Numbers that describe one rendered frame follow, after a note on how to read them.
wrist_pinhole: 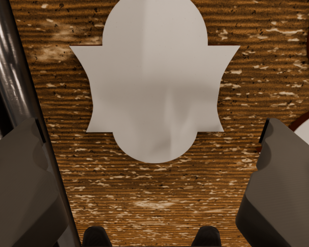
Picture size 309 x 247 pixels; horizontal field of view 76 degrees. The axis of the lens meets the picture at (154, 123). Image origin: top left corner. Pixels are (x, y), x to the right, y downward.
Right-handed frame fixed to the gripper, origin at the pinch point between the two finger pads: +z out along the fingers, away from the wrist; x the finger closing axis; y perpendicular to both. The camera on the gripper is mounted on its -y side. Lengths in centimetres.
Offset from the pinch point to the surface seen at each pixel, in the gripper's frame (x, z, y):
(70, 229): -11.3, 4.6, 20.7
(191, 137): 3.3, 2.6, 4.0
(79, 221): -8.6, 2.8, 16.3
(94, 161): -5.6, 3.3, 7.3
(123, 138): -2.5, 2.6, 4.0
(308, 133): 13.1, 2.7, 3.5
